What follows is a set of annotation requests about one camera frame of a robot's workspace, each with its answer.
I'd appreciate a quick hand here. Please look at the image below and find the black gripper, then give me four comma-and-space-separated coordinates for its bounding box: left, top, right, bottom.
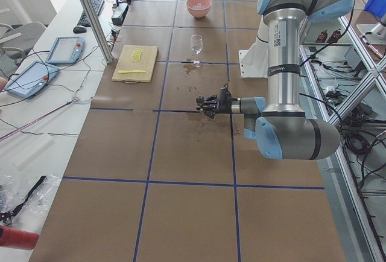
195, 94, 232, 119

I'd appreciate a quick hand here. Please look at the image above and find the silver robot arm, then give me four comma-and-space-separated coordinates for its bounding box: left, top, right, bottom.
196, 0, 355, 160

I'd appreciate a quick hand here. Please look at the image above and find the clear wine glass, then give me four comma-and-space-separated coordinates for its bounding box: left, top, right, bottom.
190, 34, 203, 68

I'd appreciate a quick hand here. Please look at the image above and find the clear ice cubes pile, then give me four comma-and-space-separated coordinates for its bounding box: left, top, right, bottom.
191, 2, 206, 10

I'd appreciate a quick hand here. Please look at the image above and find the bamboo cutting board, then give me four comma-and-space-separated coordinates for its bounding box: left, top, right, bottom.
112, 45, 158, 83

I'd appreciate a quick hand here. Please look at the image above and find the yellow plastic knife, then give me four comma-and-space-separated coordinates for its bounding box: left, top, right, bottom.
118, 69, 146, 74

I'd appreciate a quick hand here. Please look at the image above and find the pink bowl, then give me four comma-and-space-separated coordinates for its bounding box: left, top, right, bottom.
186, 0, 212, 18

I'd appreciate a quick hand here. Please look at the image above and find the black keyboard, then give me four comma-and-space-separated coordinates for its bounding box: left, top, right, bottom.
77, 0, 106, 28

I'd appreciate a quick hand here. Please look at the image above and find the blue teach pendant far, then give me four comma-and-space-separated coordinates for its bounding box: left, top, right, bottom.
46, 36, 85, 66

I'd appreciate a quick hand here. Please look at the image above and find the blue teach pendant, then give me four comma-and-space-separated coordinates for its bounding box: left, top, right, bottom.
46, 36, 85, 66
4, 61, 59, 98

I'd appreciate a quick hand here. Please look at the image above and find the black computer mouse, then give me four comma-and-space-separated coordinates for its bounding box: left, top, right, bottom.
72, 25, 87, 34

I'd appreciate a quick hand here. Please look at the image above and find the reacher grabber stick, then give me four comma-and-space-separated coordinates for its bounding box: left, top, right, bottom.
1, 95, 94, 142

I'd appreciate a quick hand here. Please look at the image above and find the blue teach pendant near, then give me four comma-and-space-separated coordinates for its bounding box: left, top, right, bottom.
4, 61, 59, 98

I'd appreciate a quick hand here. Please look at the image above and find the blue storage bin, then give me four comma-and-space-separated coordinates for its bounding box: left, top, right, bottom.
364, 0, 386, 18

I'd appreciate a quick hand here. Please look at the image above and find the red fire extinguisher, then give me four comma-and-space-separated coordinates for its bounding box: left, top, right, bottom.
0, 226, 39, 250

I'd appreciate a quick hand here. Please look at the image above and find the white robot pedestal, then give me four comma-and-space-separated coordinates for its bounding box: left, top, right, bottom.
239, 19, 268, 78

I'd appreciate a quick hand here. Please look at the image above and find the aluminium frame post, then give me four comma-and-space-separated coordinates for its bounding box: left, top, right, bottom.
80, 0, 113, 64

